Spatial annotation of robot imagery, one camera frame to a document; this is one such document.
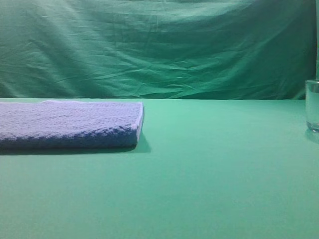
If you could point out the green backdrop cloth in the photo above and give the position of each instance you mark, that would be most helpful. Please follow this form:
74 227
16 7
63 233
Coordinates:
158 49

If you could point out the folded blue towel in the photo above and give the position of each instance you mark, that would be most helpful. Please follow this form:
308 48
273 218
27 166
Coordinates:
70 124

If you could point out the transparent glass cup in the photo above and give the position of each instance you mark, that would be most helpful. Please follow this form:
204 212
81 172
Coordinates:
312 104

